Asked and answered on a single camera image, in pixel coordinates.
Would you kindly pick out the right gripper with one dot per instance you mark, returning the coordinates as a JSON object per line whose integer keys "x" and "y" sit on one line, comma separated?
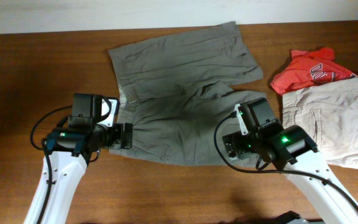
{"x": 237, "y": 138}

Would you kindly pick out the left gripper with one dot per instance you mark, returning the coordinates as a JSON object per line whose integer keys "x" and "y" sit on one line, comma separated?
{"x": 117, "y": 130}

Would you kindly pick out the grey-green shorts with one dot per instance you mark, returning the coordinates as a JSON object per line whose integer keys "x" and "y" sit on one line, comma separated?
{"x": 176, "y": 91}

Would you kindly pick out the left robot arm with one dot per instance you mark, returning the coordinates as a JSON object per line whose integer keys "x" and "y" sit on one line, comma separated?
{"x": 75, "y": 142}

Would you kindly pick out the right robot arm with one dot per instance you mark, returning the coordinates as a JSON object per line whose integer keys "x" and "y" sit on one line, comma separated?
{"x": 293, "y": 153}

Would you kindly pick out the red t-shirt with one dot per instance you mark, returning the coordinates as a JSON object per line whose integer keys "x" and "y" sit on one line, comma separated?
{"x": 310, "y": 68}

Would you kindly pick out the beige shorts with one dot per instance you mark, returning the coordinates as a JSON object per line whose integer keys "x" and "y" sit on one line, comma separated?
{"x": 329, "y": 114}

